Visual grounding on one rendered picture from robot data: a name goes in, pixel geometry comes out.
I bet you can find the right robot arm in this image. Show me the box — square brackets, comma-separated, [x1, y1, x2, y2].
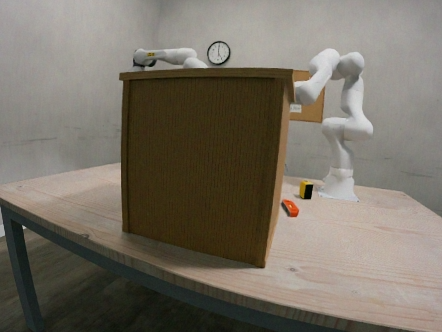
[127, 48, 208, 72]

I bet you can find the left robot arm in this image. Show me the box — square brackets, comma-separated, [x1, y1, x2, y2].
[291, 49, 373, 198]

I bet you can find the orange torpedo level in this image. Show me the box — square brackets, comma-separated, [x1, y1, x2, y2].
[281, 199, 299, 217]

